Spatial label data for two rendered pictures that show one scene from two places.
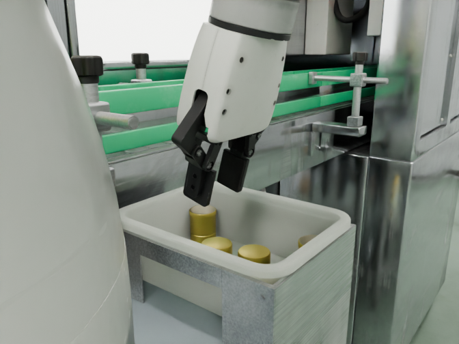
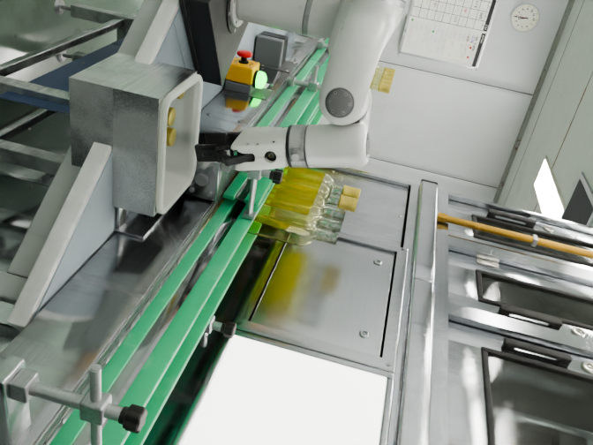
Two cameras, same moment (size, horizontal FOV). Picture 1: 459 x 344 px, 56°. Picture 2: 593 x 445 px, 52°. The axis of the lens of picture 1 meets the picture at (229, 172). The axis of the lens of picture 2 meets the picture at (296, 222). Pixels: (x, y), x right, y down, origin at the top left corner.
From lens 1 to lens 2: 1.32 m
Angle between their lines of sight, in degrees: 109
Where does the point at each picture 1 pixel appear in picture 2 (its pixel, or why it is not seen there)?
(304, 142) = not seen: hidden behind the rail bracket
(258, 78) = (270, 131)
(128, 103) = (225, 247)
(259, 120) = (242, 139)
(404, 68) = not seen: outside the picture
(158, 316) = not seen: hidden behind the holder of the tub
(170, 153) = (177, 245)
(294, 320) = (163, 70)
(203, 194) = (213, 136)
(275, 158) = (59, 335)
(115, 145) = (205, 234)
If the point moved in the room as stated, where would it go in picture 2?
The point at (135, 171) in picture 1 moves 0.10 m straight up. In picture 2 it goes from (184, 226) to (234, 239)
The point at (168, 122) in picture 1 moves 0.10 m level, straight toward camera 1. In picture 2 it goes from (194, 265) to (210, 214)
